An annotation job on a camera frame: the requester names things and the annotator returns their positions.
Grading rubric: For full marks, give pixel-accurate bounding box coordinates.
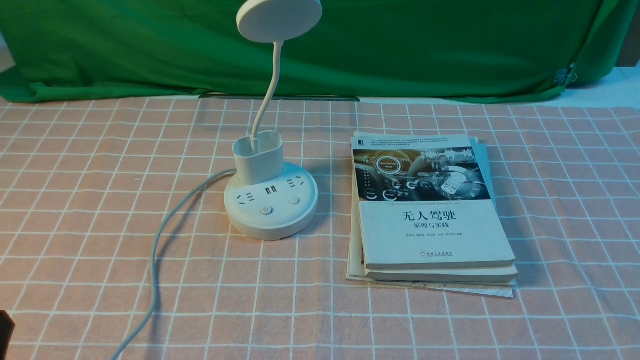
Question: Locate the white desk lamp with sockets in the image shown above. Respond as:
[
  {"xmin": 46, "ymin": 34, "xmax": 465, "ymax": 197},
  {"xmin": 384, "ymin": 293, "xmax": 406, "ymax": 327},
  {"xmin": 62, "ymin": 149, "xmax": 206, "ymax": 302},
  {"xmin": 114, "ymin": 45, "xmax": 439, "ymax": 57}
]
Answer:
[{"xmin": 224, "ymin": 0, "xmax": 323, "ymax": 241}]

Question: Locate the dark robot arm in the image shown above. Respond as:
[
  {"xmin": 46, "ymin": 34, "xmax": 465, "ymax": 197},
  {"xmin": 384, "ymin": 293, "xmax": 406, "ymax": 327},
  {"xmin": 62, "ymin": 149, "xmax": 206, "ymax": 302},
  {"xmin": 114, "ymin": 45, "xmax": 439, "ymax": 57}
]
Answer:
[{"xmin": 0, "ymin": 310, "xmax": 16, "ymax": 360}]

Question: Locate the bottom book in stack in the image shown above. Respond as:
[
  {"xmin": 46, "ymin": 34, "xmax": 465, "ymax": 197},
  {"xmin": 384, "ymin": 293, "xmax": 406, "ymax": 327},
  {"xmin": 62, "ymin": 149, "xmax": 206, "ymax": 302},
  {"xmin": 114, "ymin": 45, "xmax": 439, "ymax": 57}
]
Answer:
[{"xmin": 346, "ymin": 143, "xmax": 515, "ymax": 299}]

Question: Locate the white self-driving textbook top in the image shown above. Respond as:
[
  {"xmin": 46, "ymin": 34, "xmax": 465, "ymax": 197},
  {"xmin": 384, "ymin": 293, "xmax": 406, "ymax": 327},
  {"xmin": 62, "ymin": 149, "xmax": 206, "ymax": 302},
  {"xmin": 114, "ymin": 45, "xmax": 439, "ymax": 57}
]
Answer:
[{"xmin": 351, "ymin": 133, "xmax": 516, "ymax": 271}]

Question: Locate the green backdrop cloth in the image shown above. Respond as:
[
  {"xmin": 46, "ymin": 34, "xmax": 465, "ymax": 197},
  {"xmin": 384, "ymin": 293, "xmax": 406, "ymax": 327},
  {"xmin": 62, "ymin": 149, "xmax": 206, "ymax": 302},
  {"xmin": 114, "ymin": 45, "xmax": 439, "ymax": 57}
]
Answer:
[{"xmin": 0, "ymin": 0, "xmax": 638, "ymax": 104}]

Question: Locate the pink checkered tablecloth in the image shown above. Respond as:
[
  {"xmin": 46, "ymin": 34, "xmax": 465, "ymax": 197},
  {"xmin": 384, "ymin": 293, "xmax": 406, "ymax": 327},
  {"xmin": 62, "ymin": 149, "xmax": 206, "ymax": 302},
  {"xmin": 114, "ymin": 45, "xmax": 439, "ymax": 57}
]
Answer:
[{"xmin": 0, "ymin": 98, "xmax": 640, "ymax": 360}]

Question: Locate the metal binder clip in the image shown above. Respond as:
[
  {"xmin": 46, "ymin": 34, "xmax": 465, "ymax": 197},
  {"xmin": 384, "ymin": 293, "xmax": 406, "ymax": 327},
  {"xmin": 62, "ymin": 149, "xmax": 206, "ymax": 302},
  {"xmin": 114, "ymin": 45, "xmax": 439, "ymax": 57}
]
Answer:
[{"xmin": 553, "ymin": 64, "xmax": 578, "ymax": 87}]

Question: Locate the white lamp power cord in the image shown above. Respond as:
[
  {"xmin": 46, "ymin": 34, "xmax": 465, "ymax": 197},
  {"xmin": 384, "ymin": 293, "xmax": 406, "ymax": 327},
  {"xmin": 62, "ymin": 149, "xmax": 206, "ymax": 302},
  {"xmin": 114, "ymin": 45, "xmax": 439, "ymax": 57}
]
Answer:
[{"xmin": 110, "ymin": 168, "xmax": 238, "ymax": 360}]

